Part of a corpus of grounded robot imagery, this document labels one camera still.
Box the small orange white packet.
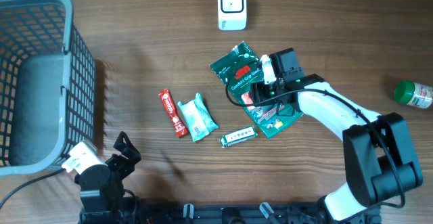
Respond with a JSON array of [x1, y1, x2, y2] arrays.
[[241, 92, 253, 104]]

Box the green 3M gloves packet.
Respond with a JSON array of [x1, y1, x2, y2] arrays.
[[210, 42, 303, 139]]

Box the dark green snack bar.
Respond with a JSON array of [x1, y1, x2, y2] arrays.
[[219, 126, 258, 148]]

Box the red Nescafe sachet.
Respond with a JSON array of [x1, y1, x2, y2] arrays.
[[158, 89, 188, 138]]

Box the mint wet wipes packet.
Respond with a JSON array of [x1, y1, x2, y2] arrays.
[[177, 93, 219, 142]]

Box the green lid jar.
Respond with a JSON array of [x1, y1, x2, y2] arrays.
[[394, 80, 432, 109]]

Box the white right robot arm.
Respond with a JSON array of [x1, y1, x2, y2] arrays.
[[250, 74, 423, 223]]

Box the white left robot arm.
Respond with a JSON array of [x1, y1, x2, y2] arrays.
[[75, 131, 141, 223]]

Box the white barcode scanner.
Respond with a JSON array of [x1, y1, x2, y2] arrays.
[[217, 0, 247, 31]]

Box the grey plastic basket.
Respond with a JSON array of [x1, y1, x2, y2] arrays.
[[1, 0, 96, 176]]

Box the black right camera cable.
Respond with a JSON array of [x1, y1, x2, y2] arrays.
[[225, 60, 407, 210]]

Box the black camera cable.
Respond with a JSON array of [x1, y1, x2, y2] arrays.
[[0, 168, 66, 210], [225, 60, 407, 210]]

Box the black left camera cable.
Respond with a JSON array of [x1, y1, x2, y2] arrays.
[[0, 168, 66, 210]]

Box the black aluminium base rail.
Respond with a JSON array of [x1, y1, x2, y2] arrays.
[[80, 202, 382, 224]]

